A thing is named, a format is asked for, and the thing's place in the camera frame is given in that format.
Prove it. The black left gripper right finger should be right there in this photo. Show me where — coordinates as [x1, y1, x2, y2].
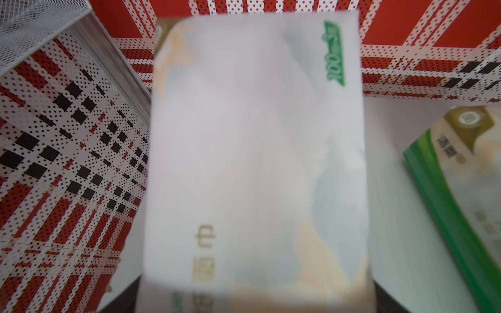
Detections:
[374, 282, 409, 313]

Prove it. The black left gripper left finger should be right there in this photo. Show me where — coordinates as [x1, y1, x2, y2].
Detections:
[98, 276, 141, 313]

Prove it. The white tissue pack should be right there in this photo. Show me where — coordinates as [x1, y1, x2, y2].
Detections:
[136, 11, 376, 312]
[403, 106, 500, 312]

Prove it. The white two-tier metal shelf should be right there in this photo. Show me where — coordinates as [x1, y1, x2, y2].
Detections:
[110, 98, 499, 312]

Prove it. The white wire mesh wall basket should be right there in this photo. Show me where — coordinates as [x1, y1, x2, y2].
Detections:
[1, 0, 92, 75]

